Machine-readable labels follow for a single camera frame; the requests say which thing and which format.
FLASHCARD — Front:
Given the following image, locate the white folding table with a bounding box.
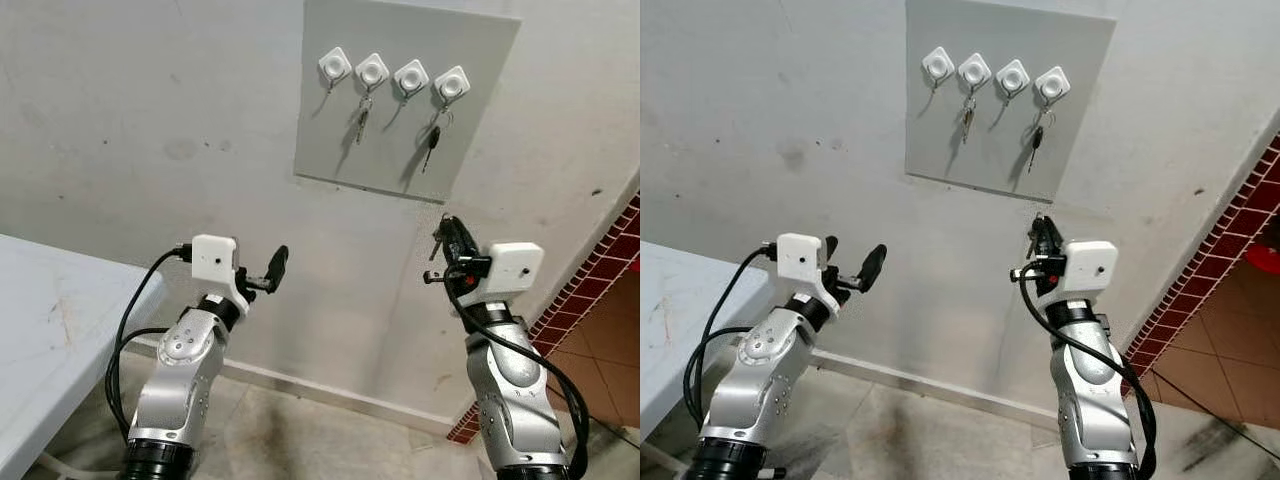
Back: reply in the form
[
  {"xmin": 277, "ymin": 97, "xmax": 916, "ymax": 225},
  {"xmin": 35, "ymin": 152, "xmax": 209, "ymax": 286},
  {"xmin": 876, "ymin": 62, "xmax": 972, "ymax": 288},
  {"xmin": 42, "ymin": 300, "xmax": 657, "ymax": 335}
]
[
  {"xmin": 0, "ymin": 234, "xmax": 167, "ymax": 480},
  {"xmin": 640, "ymin": 239, "xmax": 778, "ymax": 443}
]

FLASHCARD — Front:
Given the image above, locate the grey hook board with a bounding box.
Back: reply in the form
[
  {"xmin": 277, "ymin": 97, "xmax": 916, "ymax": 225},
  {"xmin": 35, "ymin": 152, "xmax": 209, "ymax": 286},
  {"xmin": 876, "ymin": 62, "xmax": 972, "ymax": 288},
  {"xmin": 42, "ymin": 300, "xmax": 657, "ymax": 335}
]
[
  {"xmin": 904, "ymin": 0, "xmax": 1118, "ymax": 203},
  {"xmin": 292, "ymin": 0, "xmax": 522, "ymax": 205}
]

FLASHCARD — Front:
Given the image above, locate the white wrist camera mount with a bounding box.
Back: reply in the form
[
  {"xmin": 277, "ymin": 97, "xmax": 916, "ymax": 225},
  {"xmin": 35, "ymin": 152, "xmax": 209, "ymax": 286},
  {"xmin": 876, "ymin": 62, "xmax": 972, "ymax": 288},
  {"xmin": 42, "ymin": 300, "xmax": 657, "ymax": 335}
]
[
  {"xmin": 189, "ymin": 234, "xmax": 250, "ymax": 317},
  {"xmin": 478, "ymin": 241, "xmax": 546, "ymax": 310},
  {"xmin": 1060, "ymin": 239, "xmax": 1120, "ymax": 304},
  {"xmin": 774, "ymin": 232, "xmax": 843, "ymax": 313}
]

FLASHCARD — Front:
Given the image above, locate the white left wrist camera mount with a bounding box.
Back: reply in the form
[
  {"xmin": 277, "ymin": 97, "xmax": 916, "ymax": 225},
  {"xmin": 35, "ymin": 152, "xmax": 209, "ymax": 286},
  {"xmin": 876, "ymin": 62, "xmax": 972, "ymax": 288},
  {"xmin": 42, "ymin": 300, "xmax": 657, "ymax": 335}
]
[
  {"xmin": 774, "ymin": 232, "xmax": 843, "ymax": 313},
  {"xmin": 189, "ymin": 234, "xmax": 250, "ymax": 317}
]

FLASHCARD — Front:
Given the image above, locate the red plastic object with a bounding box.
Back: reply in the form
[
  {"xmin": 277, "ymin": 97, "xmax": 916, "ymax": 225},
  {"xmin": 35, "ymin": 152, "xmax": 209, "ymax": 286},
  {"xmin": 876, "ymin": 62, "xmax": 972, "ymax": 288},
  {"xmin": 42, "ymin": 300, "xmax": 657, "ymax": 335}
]
[{"xmin": 1244, "ymin": 214, "xmax": 1280, "ymax": 278}]

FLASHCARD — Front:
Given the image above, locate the black headed hanging key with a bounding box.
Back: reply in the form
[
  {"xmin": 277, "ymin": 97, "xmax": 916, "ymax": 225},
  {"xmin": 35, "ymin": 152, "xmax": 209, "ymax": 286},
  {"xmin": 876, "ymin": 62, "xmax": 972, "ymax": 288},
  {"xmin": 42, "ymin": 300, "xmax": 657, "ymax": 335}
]
[
  {"xmin": 420, "ymin": 104, "xmax": 455, "ymax": 175},
  {"xmin": 1027, "ymin": 104, "xmax": 1057, "ymax": 176}
]

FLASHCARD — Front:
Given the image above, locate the white square wall hook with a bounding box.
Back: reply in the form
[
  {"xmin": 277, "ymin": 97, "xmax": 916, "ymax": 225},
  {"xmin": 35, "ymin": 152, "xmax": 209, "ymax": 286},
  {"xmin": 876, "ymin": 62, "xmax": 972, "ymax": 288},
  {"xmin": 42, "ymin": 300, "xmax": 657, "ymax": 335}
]
[
  {"xmin": 432, "ymin": 65, "xmax": 473, "ymax": 109},
  {"xmin": 317, "ymin": 46, "xmax": 354, "ymax": 89},
  {"xmin": 957, "ymin": 52, "xmax": 993, "ymax": 93},
  {"xmin": 392, "ymin": 58, "xmax": 431, "ymax": 100},
  {"xmin": 353, "ymin": 52, "xmax": 391, "ymax": 94},
  {"xmin": 995, "ymin": 58, "xmax": 1032, "ymax": 99},
  {"xmin": 1033, "ymin": 65, "xmax": 1072, "ymax": 108},
  {"xmin": 921, "ymin": 45, "xmax": 957, "ymax": 87}
]

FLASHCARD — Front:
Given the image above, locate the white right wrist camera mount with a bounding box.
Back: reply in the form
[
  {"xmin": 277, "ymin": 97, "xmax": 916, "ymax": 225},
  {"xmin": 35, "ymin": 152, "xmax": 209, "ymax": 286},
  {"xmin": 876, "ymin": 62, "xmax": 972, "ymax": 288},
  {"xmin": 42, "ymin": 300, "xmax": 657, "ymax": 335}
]
[
  {"xmin": 478, "ymin": 241, "xmax": 546, "ymax": 310},
  {"xmin": 1060, "ymin": 239, "xmax": 1120, "ymax": 304}
]

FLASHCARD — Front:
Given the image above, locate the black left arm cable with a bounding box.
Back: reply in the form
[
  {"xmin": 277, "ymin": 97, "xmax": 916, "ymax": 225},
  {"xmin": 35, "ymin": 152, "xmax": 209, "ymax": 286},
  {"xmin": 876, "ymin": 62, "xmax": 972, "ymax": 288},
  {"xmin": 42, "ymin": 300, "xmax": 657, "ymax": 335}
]
[
  {"xmin": 104, "ymin": 243, "xmax": 194, "ymax": 443},
  {"xmin": 683, "ymin": 240, "xmax": 779, "ymax": 431}
]

